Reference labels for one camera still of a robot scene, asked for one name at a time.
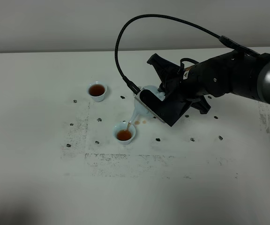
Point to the light blue porcelain teapot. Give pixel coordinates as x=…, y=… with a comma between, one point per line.
x=141, y=110

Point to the near light blue teacup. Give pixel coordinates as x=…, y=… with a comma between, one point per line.
x=124, y=133

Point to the light blue teacup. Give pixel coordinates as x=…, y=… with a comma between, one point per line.
x=124, y=133
x=97, y=91

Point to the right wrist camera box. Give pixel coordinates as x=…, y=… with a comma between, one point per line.
x=168, y=111

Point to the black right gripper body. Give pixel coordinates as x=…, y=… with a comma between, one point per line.
x=193, y=80

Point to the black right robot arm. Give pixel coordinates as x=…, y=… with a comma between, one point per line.
x=240, y=74

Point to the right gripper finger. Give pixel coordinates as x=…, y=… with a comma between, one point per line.
x=200, y=104
x=165, y=70

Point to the far light blue teacup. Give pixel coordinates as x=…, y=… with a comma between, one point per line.
x=97, y=91

